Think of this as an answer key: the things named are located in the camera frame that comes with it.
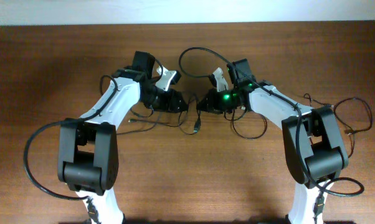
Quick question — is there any thin black USB cable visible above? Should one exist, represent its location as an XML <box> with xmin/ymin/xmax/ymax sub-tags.
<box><xmin>298</xmin><ymin>93</ymin><xmax>374</xmax><ymax>159</ymax></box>

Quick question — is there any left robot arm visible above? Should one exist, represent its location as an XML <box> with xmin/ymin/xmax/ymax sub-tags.
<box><xmin>57</xmin><ymin>51</ymin><xmax>188</xmax><ymax>223</ymax></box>

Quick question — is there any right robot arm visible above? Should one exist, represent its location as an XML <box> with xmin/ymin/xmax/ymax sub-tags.
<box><xmin>198</xmin><ymin>59</ymin><xmax>349</xmax><ymax>223</ymax></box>

